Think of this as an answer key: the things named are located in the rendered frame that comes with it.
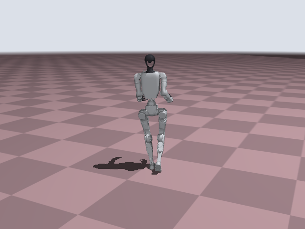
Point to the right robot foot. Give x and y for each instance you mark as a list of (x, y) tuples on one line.
[(158, 166)]

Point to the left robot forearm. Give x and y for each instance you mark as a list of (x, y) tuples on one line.
[(139, 99)]

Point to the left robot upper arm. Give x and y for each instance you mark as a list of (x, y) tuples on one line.
[(137, 77)]

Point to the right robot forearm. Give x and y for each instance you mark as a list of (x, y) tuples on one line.
[(167, 97)]

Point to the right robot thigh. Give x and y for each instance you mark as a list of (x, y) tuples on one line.
[(162, 112)]

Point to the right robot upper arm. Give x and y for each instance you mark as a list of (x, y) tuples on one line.
[(163, 78)]

